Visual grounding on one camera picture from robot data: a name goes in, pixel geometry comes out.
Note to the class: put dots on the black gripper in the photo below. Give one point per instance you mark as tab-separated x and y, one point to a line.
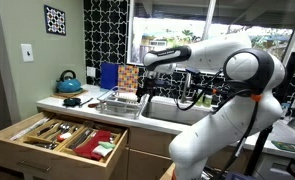
152	86

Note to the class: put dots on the clear plastic container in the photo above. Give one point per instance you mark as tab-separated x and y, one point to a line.
82	138

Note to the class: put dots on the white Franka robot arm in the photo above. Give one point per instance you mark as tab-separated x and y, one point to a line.
227	123

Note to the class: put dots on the silver metal spoon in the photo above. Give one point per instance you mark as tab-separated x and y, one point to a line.
48	145
64	127

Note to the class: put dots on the wooden kitchen drawer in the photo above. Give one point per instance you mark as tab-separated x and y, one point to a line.
53	165

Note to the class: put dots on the steel kitchen sink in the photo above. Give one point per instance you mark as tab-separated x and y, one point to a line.
173	113

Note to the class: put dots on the blue cutting board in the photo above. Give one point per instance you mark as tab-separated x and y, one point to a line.
109	76

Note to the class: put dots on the metal sink faucet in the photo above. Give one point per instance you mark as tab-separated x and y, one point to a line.
186	86

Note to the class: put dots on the green soap bottle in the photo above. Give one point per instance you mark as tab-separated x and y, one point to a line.
207	101
199	101

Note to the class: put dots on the wooden base cabinet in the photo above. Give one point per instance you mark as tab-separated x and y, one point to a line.
147	156

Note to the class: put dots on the black clamp bar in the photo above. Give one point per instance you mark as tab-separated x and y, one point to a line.
203	87

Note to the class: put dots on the kitchen window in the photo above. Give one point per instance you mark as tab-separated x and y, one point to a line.
167	40

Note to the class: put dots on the wooden trivet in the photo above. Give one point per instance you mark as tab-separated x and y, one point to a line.
82	92

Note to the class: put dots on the red cloth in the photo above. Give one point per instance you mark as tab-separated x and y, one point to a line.
93	141

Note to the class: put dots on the grey folded cloth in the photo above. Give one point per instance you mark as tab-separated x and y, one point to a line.
102	151

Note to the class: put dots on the small black pan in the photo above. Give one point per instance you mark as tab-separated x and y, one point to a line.
72	101

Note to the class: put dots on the white scraper with red hook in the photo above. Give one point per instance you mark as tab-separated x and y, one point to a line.
63	136

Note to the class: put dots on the white wrapped sticks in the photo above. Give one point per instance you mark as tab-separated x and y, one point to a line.
28	128

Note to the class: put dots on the black tripod pole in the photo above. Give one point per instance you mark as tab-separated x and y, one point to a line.
258	150

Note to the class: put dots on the green patterned mat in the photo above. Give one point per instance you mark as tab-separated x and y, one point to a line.
288	147

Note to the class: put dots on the white wall outlet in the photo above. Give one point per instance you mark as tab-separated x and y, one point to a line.
91	71

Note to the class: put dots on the patterned wall tile picture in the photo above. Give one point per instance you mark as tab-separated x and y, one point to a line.
55	20

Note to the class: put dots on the white light switch plate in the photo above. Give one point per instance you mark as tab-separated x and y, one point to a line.
27	52

